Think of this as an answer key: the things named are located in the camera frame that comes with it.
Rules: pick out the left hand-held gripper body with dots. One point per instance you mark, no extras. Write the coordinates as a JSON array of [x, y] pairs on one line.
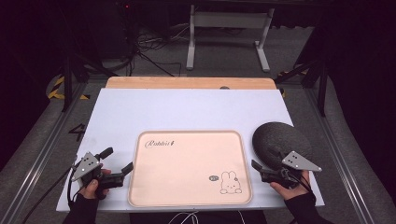
[[85, 166]]

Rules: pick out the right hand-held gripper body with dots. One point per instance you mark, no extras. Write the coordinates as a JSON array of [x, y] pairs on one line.
[[299, 162]]

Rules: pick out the dark grey speckled oval dome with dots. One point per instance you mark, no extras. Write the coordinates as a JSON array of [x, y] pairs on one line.
[[277, 137]]

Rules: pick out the person's left hand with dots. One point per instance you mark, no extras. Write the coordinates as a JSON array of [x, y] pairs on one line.
[[91, 190]]

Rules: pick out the person's right hand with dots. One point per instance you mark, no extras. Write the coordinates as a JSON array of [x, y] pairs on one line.
[[294, 193]]

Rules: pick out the pink tray with rabbit print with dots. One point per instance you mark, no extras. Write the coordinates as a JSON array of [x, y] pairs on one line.
[[186, 174]]

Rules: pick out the person's dark clothed body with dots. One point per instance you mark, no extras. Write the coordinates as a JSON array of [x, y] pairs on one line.
[[218, 217]]

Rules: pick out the white board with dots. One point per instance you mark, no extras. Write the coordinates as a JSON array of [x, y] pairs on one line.
[[174, 109]]

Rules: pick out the black tripod stand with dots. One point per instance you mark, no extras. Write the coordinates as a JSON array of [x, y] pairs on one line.
[[317, 77], [70, 77]]

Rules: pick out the wooden table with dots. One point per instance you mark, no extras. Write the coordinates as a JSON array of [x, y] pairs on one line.
[[174, 82]]

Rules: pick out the grey metal stand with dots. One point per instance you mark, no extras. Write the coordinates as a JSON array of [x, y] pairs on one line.
[[230, 19]]

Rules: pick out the aluminium floor rail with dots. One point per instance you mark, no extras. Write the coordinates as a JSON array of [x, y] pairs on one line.
[[37, 155], [339, 155]]

